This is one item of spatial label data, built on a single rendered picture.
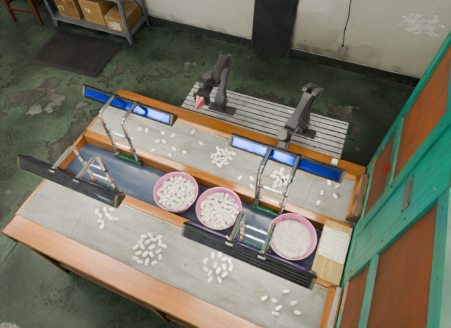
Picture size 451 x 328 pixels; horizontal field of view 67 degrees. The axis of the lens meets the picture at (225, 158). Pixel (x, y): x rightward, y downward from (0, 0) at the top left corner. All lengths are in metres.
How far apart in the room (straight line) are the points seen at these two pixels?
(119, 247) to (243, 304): 0.73
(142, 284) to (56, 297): 1.11
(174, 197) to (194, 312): 0.66
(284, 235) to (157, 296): 0.74
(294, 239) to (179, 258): 0.64
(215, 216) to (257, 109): 0.94
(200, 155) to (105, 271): 0.88
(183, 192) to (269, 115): 0.89
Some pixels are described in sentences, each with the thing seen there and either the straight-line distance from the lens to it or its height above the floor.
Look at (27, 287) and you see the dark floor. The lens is 3.00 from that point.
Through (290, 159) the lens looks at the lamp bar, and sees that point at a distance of 1.78.
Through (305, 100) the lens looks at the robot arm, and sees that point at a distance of 2.10.
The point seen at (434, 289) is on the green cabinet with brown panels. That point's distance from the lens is 0.92.
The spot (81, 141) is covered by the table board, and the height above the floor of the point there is 0.72.
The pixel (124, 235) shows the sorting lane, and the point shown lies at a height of 0.74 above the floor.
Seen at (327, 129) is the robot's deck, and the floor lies 0.67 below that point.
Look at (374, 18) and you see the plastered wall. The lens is 3.69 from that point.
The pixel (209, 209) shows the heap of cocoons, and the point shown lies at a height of 0.74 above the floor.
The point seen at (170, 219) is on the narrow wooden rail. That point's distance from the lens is 1.97.
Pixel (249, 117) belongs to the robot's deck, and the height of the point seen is 0.67.
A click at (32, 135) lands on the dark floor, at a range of 3.74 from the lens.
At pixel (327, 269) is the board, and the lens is 1.89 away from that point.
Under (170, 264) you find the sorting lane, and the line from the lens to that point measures 1.90.
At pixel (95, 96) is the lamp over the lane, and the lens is 2.21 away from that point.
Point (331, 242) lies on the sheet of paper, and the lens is 1.95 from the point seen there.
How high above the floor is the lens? 2.54
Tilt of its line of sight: 56 degrees down
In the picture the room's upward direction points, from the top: 2 degrees counter-clockwise
